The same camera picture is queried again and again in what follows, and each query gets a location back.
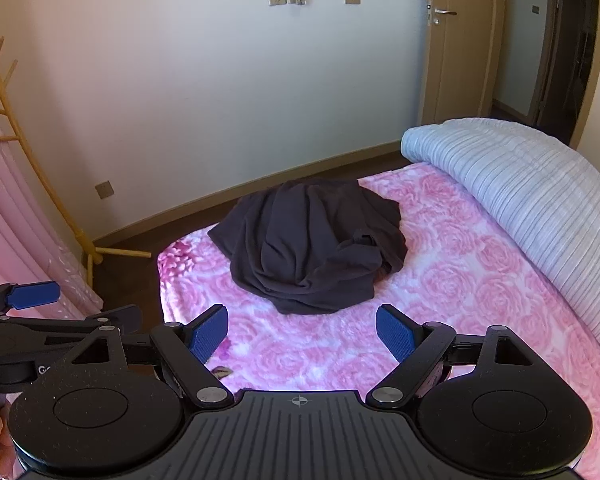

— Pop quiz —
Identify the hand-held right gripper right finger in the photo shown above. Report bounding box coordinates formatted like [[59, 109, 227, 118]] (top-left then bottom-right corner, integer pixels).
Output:
[[366, 304, 546, 409]]

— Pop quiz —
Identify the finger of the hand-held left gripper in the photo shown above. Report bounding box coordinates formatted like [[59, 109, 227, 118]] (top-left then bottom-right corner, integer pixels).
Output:
[[0, 280, 62, 322], [0, 304, 143, 341]]

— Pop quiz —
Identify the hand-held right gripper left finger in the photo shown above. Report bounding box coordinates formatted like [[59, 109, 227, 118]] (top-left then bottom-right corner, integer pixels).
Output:
[[55, 304, 235, 409]]

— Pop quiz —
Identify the dark brown sweater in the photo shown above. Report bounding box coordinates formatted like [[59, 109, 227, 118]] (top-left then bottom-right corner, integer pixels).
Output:
[[207, 177, 408, 316]]

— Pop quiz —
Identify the bamboo coat rack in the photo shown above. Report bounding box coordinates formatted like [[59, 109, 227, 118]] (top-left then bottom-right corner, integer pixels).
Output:
[[0, 0, 151, 278]]

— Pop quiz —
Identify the pink curtain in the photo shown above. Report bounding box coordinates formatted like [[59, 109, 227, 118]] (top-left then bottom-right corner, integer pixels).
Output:
[[0, 67, 105, 321]]

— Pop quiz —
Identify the pink rose blanket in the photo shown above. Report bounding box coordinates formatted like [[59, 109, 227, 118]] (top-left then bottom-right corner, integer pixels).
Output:
[[157, 157, 600, 471]]

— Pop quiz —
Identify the striped pale duvet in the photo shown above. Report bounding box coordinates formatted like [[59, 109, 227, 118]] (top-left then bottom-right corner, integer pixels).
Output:
[[400, 117, 600, 368]]

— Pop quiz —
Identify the light wooden door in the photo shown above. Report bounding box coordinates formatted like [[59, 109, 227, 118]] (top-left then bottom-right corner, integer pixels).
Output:
[[420, 0, 506, 128]]

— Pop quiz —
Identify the dark wooden door frame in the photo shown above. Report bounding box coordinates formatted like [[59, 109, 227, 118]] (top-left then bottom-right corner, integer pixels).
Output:
[[532, 0, 600, 146]]

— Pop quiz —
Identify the silver door handle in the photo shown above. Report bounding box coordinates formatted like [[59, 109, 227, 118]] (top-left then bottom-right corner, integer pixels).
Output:
[[427, 0, 457, 26]]

